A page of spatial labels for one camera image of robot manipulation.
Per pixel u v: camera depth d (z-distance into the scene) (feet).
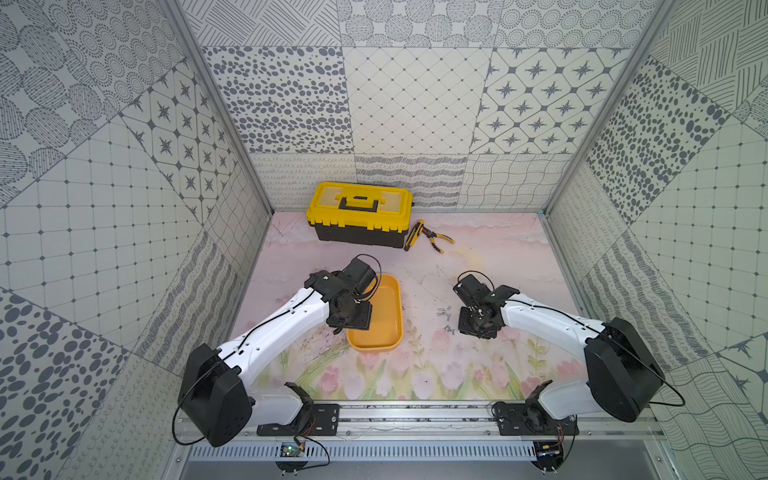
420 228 3.73
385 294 3.12
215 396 1.28
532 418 2.14
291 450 2.35
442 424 2.46
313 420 2.40
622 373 1.39
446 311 3.05
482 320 2.35
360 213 3.25
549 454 2.38
